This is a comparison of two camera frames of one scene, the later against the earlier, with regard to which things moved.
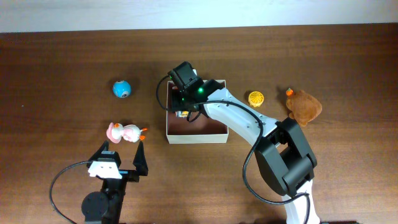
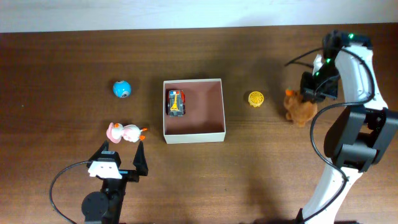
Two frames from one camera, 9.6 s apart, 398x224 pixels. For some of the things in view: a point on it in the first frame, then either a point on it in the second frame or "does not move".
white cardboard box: [222, 82] -> [203, 121]
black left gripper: [130, 175] does not move
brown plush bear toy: [303, 107] does not move
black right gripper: [177, 104] -> [311, 92]
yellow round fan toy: [255, 98] does not move
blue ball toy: [121, 88] does not move
